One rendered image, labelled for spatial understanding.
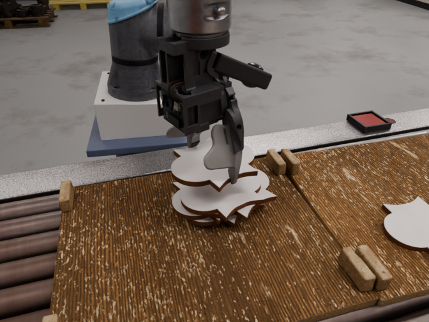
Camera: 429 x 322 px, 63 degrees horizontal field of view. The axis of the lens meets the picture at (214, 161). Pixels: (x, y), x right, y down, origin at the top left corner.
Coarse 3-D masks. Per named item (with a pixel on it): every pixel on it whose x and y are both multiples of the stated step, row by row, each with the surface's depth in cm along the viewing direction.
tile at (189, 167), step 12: (204, 144) 59; (180, 156) 56; (192, 156) 56; (252, 156) 56; (180, 168) 53; (192, 168) 53; (204, 168) 53; (240, 168) 53; (252, 168) 53; (180, 180) 51; (192, 180) 50; (204, 180) 50; (216, 180) 50; (228, 180) 51
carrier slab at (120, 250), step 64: (128, 192) 64; (64, 256) 51; (128, 256) 51; (192, 256) 51; (256, 256) 51; (320, 256) 51; (64, 320) 43; (128, 320) 43; (192, 320) 43; (256, 320) 43
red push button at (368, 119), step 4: (356, 116) 90; (360, 116) 90; (364, 116) 90; (368, 116) 90; (372, 116) 90; (376, 116) 90; (360, 120) 88; (364, 120) 88; (368, 120) 88; (372, 120) 88; (376, 120) 88; (380, 120) 88; (364, 124) 87; (368, 124) 87; (372, 124) 87; (376, 124) 87
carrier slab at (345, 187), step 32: (320, 160) 72; (352, 160) 72; (384, 160) 72; (416, 160) 72; (320, 192) 64; (352, 192) 64; (384, 192) 64; (416, 192) 64; (352, 224) 57; (384, 256) 51; (416, 256) 51; (416, 288) 47
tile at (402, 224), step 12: (384, 204) 59; (408, 204) 59; (420, 204) 59; (396, 216) 57; (408, 216) 57; (420, 216) 57; (384, 228) 55; (396, 228) 55; (408, 228) 55; (420, 228) 55; (396, 240) 53; (408, 240) 53; (420, 240) 53
